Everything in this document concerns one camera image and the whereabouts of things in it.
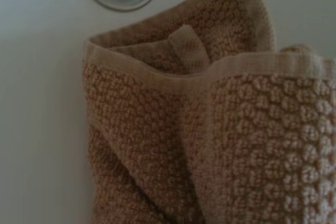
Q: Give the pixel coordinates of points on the tan textured towel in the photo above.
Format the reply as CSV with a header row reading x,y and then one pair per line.
x,y
197,129

